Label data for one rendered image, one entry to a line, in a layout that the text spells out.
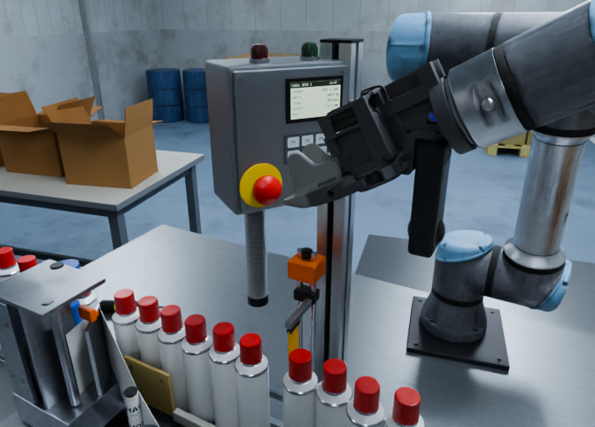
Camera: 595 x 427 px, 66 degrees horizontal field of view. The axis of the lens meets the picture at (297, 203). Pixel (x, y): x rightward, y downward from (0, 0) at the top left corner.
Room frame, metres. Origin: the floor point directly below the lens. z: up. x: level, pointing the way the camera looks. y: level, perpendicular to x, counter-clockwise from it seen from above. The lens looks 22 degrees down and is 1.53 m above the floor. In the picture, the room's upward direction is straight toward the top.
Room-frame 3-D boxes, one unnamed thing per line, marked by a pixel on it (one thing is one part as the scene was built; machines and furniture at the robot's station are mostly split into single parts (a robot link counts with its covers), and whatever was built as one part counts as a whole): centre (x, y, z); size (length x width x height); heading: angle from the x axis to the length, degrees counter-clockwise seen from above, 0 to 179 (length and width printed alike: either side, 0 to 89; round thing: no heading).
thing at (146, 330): (0.66, 0.25, 0.98); 0.05 x 0.05 x 0.20
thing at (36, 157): (2.33, 1.29, 0.96); 0.53 x 0.45 x 0.37; 165
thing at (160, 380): (0.61, 0.25, 0.94); 0.10 x 0.01 x 0.09; 62
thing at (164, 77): (7.14, 1.74, 0.38); 1.06 x 0.64 x 0.77; 73
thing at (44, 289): (0.61, 0.39, 1.14); 0.14 x 0.11 x 0.01; 62
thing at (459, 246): (0.92, -0.38, 1.01); 0.13 x 0.12 x 0.14; 61
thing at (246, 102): (0.63, 0.03, 1.38); 0.17 x 0.10 x 0.19; 117
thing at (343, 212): (0.65, -0.06, 1.16); 0.04 x 0.04 x 0.67; 62
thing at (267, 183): (0.55, 0.04, 1.32); 0.04 x 0.03 x 0.04; 117
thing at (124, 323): (0.68, 0.30, 0.98); 0.05 x 0.05 x 0.20
